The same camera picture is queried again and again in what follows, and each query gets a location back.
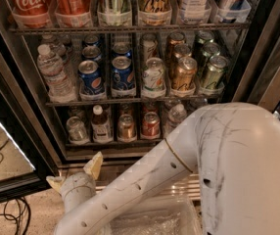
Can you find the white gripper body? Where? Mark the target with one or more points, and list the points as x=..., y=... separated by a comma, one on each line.
x=75, y=182

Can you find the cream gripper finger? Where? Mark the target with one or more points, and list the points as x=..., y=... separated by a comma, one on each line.
x=56, y=182
x=93, y=167

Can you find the silver green 7up can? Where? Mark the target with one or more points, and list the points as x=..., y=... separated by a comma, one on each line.
x=77, y=131

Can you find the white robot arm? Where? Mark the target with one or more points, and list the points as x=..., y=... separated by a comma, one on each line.
x=234, y=148

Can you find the black fridge door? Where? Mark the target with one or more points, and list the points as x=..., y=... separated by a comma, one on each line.
x=26, y=144

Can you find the bottom gold can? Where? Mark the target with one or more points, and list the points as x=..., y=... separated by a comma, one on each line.
x=126, y=131

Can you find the bottom red can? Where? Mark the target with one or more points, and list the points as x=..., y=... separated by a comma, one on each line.
x=150, y=128

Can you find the front left Pepsi can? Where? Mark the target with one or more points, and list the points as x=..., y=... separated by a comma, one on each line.
x=92, y=85

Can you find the pepsi can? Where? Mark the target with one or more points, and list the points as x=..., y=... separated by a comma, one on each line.
x=92, y=53
x=123, y=77
x=122, y=49
x=92, y=85

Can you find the front right Pepsi can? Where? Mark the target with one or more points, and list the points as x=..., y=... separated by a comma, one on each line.
x=123, y=77

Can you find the white green soda can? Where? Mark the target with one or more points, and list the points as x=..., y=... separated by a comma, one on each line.
x=153, y=82

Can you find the middle left Pepsi can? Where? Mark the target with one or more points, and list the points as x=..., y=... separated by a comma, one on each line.
x=92, y=53

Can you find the middle right Pepsi can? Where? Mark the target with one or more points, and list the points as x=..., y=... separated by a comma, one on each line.
x=122, y=49

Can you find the front gold can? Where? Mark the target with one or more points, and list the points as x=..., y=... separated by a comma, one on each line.
x=182, y=82

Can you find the middle gold can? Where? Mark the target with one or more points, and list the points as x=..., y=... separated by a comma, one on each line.
x=179, y=51

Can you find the front green can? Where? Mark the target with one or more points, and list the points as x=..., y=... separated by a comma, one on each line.
x=211, y=78

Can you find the orange soda can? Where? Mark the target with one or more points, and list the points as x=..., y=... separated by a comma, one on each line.
x=73, y=13

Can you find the middle green can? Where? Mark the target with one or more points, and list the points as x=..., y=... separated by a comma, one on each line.
x=208, y=50

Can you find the green striped tall can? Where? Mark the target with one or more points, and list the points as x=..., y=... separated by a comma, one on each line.
x=114, y=13

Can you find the gold La Croix can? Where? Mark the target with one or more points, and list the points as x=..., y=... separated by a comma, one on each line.
x=154, y=12

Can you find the red Coca-Cola can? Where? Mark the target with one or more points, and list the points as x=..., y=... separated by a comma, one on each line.
x=31, y=13

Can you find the blue Red Bull can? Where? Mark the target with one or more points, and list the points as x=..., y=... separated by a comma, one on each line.
x=229, y=11

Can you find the brown juice bottle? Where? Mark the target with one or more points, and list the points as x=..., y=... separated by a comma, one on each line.
x=101, y=126

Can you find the front clear water bottle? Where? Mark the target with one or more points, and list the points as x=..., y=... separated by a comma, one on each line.
x=61, y=89

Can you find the clear plastic bin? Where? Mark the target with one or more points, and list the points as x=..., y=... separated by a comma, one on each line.
x=163, y=215

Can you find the bottom left water bottle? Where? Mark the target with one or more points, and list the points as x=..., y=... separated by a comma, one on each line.
x=174, y=117

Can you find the white labelled bottle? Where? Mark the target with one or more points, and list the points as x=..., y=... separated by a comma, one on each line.
x=193, y=11

